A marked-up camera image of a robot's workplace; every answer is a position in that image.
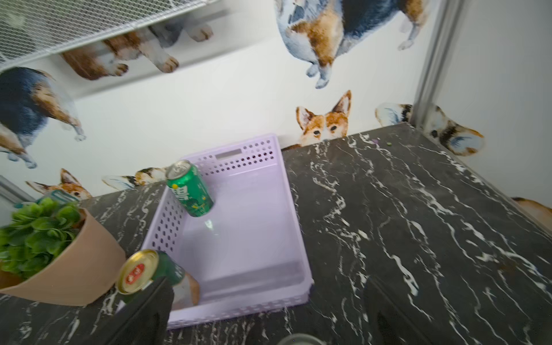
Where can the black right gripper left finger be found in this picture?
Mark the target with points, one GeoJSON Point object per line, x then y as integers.
{"type": "Point", "coordinates": [143, 321]}

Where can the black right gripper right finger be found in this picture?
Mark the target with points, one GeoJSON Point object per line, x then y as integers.
{"type": "Point", "coordinates": [388, 323]}

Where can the green gold-top can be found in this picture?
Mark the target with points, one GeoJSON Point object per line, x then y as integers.
{"type": "Point", "coordinates": [146, 266]}

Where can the white energy drink can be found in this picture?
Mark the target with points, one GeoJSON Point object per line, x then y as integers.
{"type": "Point", "coordinates": [301, 339]}

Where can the green soda can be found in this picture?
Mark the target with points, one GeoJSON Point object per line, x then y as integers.
{"type": "Point", "coordinates": [185, 182]}

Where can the purple plastic basket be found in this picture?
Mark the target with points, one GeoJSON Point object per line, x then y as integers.
{"type": "Point", "coordinates": [247, 253]}

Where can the potted green plant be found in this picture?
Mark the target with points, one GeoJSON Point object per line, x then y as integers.
{"type": "Point", "coordinates": [58, 254]}

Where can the teal cloth glove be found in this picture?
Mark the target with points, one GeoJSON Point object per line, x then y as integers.
{"type": "Point", "coordinates": [59, 196]}

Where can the white wire wall basket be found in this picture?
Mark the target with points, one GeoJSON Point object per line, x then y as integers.
{"type": "Point", "coordinates": [31, 30]}

